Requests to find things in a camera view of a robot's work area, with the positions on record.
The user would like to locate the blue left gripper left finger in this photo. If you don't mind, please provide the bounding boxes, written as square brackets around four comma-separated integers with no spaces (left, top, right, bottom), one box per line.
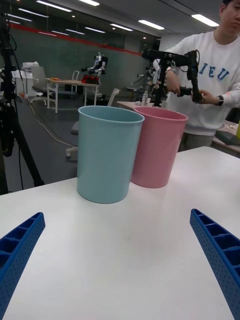
[0,211,46,320]

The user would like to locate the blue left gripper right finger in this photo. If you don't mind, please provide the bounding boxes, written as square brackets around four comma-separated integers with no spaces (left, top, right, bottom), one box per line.
[189,208,240,320]

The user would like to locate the black teleoperation handle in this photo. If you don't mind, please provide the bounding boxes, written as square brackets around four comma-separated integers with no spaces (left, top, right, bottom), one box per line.
[176,85,194,98]

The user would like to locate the black teleoperation arm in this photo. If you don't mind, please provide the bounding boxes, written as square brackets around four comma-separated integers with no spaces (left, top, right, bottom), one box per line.
[141,48,207,105]

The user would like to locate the person's left hand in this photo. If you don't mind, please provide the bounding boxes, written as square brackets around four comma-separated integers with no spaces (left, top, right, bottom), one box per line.
[199,89,218,105]

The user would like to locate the person's right hand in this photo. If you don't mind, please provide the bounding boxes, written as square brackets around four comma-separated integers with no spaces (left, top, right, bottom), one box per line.
[169,84,182,98]

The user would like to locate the pink plastic bin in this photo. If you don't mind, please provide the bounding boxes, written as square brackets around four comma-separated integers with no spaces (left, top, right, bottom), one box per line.
[130,106,189,189]

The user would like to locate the pale blue plastic bin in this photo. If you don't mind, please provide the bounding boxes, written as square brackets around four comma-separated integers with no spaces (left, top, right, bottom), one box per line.
[76,105,145,205]

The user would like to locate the person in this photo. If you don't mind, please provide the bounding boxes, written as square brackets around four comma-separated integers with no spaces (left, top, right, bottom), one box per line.
[152,0,240,153]

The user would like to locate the grey office chair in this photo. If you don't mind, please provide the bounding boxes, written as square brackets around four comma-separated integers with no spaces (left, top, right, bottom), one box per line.
[29,65,76,104]

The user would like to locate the wooden table white legs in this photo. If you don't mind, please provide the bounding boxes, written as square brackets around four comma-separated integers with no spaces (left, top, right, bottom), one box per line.
[45,77,101,115]

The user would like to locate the white office chair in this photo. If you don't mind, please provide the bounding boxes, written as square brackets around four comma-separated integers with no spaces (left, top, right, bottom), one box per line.
[65,87,121,161]

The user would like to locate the red box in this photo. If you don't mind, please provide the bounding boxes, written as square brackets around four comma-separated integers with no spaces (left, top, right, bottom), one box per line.
[81,74,100,85]

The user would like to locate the white humanoid robot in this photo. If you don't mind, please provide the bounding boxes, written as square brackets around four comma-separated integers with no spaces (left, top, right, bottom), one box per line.
[80,51,110,77]

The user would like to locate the pale floor cable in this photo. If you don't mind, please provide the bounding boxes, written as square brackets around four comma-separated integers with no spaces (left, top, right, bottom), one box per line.
[29,98,79,148]

